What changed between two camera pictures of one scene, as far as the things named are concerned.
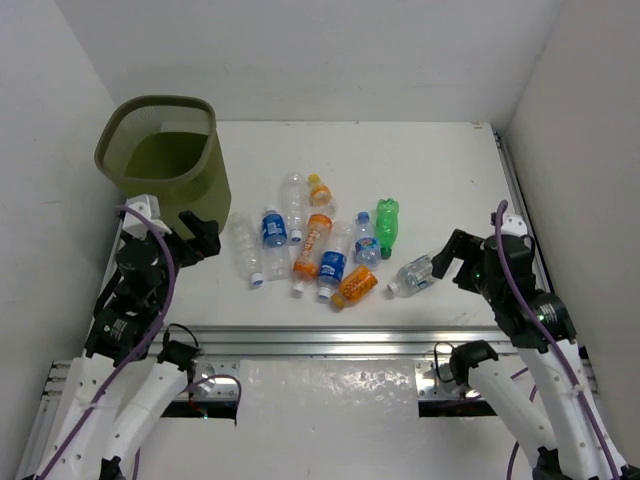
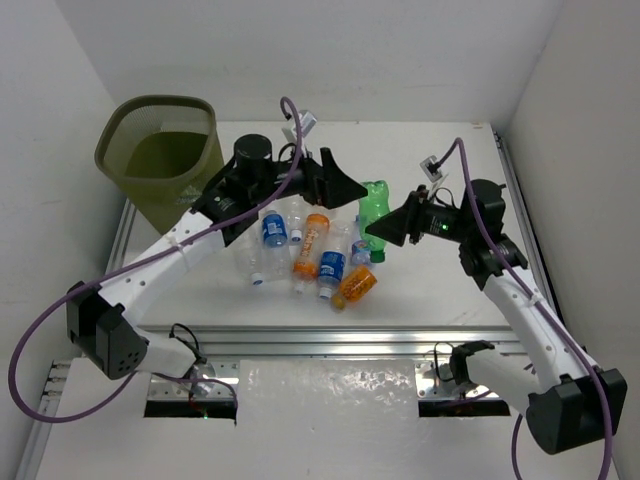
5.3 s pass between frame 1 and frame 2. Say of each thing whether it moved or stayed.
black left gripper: moved
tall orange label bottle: stayed
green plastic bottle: moved
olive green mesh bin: stayed
